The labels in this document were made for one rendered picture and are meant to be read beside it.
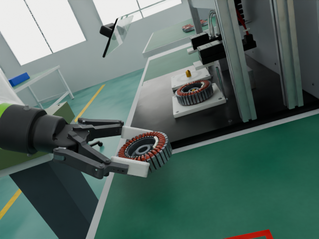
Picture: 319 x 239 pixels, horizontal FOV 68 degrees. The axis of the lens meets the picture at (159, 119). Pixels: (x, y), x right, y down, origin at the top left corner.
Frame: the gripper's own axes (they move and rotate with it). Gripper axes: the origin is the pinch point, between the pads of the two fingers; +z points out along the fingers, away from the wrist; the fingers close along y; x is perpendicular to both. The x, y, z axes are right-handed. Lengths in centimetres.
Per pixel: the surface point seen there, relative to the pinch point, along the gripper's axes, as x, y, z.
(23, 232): -138, -73, -72
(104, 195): -11.7, 2.2, -6.0
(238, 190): 2.2, 9.8, 17.1
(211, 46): 19.7, -25.2, 13.5
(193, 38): 18, -49, 11
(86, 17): -31, -500, -163
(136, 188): -7.7, 2.7, 0.5
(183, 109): 1.5, -22.1, 9.9
